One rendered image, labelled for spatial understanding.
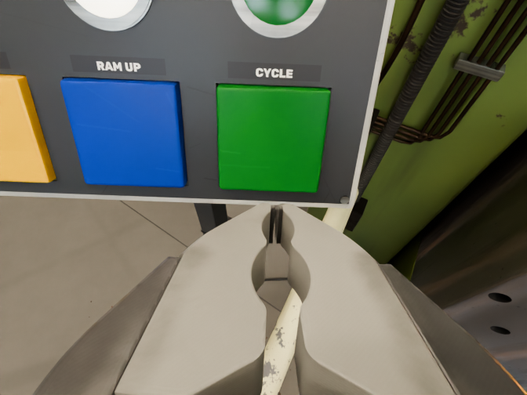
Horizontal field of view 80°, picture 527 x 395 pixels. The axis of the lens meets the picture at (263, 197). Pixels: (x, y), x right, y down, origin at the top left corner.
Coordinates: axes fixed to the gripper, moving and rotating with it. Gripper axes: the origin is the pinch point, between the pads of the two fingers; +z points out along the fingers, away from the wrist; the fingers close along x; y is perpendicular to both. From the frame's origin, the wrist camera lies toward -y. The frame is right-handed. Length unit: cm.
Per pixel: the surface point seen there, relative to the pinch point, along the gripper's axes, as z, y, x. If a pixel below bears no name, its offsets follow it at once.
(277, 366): 18.9, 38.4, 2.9
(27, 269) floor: 80, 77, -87
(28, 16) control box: 10.9, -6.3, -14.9
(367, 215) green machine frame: 53, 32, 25
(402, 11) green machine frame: 34.6, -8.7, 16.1
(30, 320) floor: 65, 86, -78
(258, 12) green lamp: 10.7, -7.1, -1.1
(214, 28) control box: 10.9, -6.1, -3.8
